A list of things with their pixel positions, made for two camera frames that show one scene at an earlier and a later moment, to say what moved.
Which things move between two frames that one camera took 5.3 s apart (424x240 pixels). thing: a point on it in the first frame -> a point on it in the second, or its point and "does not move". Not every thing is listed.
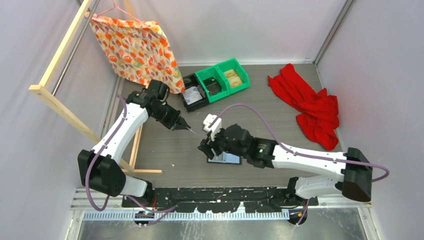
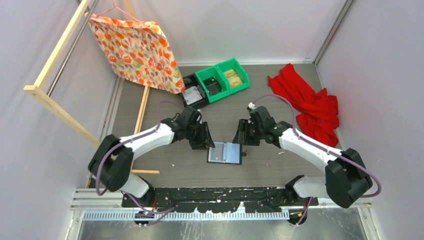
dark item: [212, 85] does not move
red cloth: [317, 112] does not move
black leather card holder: [226, 158] does not move
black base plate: [229, 199] does not move
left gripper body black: [166, 115] -> [196, 130]
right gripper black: [205, 146] -> [242, 127]
